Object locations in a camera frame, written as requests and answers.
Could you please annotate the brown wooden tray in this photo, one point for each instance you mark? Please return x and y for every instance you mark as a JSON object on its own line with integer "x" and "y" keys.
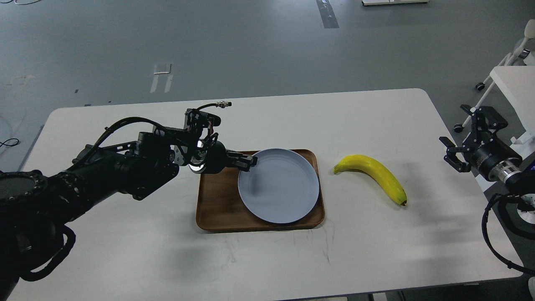
{"x": 220, "y": 208}

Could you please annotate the white board on floor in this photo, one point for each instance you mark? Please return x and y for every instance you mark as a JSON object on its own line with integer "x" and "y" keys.
{"x": 390, "y": 2}

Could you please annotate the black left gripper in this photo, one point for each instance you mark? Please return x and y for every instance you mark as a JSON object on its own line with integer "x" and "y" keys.
{"x": 217, "y": 159}

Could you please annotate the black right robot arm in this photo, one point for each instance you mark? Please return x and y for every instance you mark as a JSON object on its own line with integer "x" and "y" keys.
{"x": 520, "y": 186}

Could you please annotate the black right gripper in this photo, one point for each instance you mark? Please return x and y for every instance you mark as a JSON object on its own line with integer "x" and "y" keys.
{"x": 492, "y": 158}

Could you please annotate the yellow banana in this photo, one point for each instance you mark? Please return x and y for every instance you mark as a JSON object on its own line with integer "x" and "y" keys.
{"x": 377, "y": 171}

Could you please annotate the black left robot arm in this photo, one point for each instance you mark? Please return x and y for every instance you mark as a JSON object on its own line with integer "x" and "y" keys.
{"x": 134, "y": 156}

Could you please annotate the blue round plate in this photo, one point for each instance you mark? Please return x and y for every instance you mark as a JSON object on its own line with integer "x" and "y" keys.
{"x": 282, "y": 188}

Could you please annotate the white side table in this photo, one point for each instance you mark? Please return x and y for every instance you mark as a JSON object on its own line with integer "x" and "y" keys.
{"x": 517, "y": 83}

